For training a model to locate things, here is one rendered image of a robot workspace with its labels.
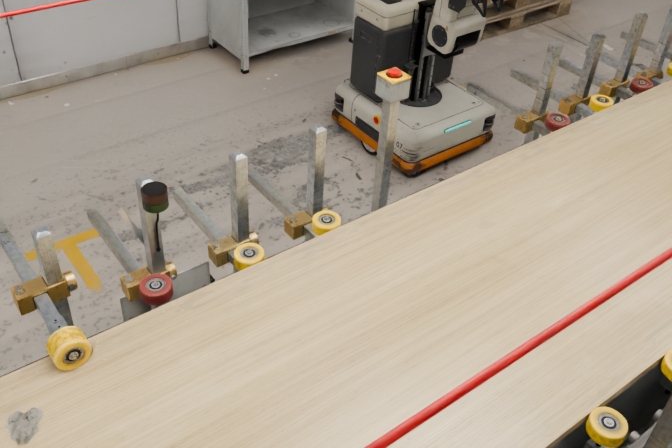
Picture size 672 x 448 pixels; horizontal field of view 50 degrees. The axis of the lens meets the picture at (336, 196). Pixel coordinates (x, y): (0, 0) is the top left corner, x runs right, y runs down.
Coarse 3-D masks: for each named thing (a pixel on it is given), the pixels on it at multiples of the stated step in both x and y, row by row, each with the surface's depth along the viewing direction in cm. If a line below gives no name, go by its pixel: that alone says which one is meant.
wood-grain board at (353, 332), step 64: (576, 128) 247; (640, 128) 250; (448, 192) 214; (512, 192) 216; (576, 192) 218; (640, 192) 219; (320, 256) 189; (384, 256) 190; (448, 256) 192; (512, 256) 193; (576, 256) 194; (640, 256) 196; (192, 320) 169; (256, 320) 170; (320, 320) 171; (384, 320) 172; (448, 320) 173; (512, 320) 174; (640, 320) 177; (0, 384) 152; (64, 384) 153; (128, 384) 154; (192, 384) 154; (256, 384) 155; (320, 384) 156; (384, 384) 157; (448, 384) 158; (512, 384) 159; (576, 384) 160
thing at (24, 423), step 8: (32, 408) 147; (16, 416) 145; (24, 416) 146; (32, 416) 145; (40, 416) 146; (8, 424) 144; (16, 424) 143; (24, 424) 143; (32, 424) 144; (16, 432) 142; (24, 432) 143; (32, 432) 142; (16, 440) 141; (24, 440) 141
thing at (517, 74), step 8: (512, 72) 291; (520, 72) 290; (520, 80) 289; (528, 80) 286; (536, 80) 285; (536, 88) 284; (552, 88) 281; (552, 96) 279; (560, 96) 276; (584, 104) 272; (576, 112) 273; (584, 112) 270; (592, 112) 267
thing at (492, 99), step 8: (472, 88) 277; (480, 88) 276; (480, 96) 275; (488, 96) 272; (496, 96) 272; (496, 104) 270; (504, 104) 267; (504, 112) 268; (512, 112) 265; (520, 112) 263; (536, 128) 258; (544, 128) 255
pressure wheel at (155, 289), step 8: (144, 280) 177; (152, 280) 178; (160, 280) 178; (168, 280) 178; (144, 288) 175; (152, 288) 176; (160, 288) 176; (168, 288) 176; (144, 296) 174; (152, 296) 174; (160, 296) 174; (168, 296) 176; (152, 304) 175; (160, 304) 176
